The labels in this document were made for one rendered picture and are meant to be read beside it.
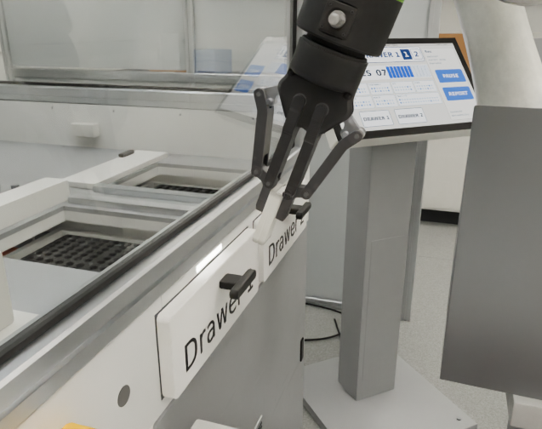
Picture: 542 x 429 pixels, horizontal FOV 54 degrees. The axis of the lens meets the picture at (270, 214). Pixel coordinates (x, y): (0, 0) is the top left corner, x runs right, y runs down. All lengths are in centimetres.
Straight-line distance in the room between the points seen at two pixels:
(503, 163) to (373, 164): 89
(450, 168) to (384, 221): 194
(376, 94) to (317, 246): 108
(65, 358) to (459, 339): 51
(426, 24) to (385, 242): 89
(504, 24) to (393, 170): 75
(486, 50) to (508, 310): 42
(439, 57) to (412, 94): 19
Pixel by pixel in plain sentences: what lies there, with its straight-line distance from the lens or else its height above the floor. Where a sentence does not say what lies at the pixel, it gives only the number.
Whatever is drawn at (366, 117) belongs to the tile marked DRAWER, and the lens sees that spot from 141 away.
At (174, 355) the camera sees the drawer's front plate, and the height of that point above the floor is 88.
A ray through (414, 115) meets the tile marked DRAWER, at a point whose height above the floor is 100.
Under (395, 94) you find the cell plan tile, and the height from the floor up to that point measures 106.
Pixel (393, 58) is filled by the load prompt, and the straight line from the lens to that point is 158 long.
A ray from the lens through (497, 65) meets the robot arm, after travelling 94.
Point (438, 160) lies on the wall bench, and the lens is 352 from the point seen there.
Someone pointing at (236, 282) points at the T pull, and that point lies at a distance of 70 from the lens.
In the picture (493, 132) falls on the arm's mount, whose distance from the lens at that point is 68.
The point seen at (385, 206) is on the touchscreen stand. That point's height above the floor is 72.
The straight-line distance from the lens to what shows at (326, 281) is 246.
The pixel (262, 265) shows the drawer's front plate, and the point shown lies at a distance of 89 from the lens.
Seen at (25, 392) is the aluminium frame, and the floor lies 96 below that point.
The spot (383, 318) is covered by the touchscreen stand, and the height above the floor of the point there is 34.
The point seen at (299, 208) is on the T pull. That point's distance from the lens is 98.
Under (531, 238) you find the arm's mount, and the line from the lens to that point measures 71.
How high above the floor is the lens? 123
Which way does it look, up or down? 19 degrees down
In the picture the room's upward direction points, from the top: straight up
